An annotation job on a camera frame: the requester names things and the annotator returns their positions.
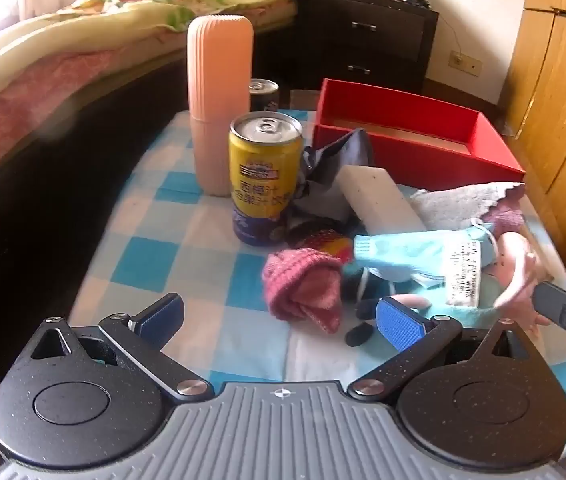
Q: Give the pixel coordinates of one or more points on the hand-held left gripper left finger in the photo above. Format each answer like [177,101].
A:
[163,312]

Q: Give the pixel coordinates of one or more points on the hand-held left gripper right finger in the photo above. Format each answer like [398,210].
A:
[398,325]

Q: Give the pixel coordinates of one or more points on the pink plush doll blue outfit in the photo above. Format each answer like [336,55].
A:
[413,255]

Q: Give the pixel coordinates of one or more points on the pink knitted sock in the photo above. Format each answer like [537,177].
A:
[298,285]

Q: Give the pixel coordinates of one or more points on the white sponge block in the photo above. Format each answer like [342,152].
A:
[378,195]

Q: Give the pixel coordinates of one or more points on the red cardboard box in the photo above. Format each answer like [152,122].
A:
[488,150]

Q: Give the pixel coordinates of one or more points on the small black object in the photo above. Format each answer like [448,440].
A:
[359,335]

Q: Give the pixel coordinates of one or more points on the dark blue sock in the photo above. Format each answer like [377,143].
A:
[358,287]

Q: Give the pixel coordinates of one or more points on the blue checked tablecloth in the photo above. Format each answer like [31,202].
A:
[188,240]

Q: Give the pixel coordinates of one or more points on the red yellow patterned sock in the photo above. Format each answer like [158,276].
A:
[330,245]

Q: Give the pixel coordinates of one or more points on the dark grey cloth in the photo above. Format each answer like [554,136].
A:
[328,185]

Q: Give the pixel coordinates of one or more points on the yellow drink can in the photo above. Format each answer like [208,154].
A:
[263,180]

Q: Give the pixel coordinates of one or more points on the wooden wardrobe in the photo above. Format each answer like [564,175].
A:
[553,85]

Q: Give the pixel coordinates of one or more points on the dark drink can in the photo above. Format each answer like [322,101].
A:
[263,97]

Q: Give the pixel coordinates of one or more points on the pink bed sheet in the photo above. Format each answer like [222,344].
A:
[38,90]

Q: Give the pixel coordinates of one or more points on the black nightstand with drawers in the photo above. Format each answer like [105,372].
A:
[388,45]

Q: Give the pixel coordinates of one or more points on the bed with floral quilt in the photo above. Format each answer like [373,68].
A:
[138,15]

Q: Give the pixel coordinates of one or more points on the dark bed frame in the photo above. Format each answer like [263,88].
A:
[88,160]

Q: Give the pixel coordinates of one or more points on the wall socket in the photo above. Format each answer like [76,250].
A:
[464,62]

